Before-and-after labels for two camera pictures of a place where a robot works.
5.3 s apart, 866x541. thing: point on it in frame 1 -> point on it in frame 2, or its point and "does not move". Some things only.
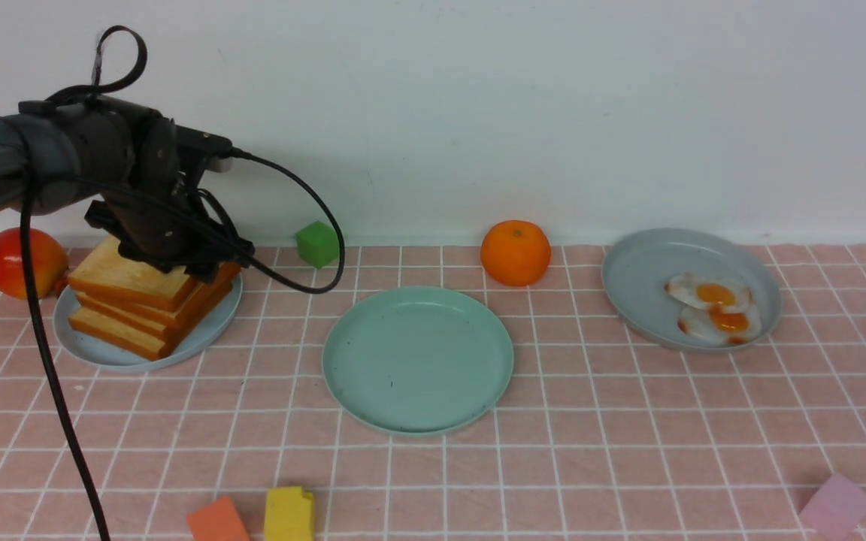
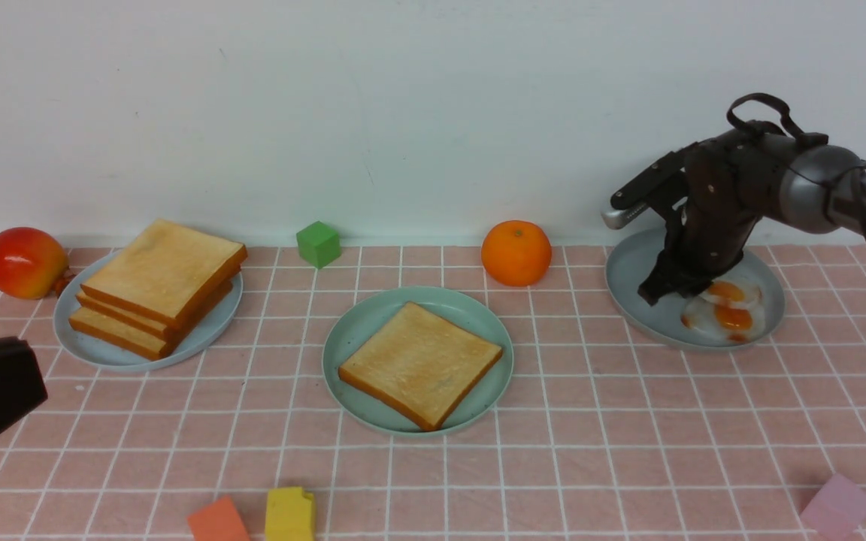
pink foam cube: [837, 510] does not move
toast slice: [109, 270] -> [420, 364]
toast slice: [134, 338] does not move
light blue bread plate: [94, 352] does not move
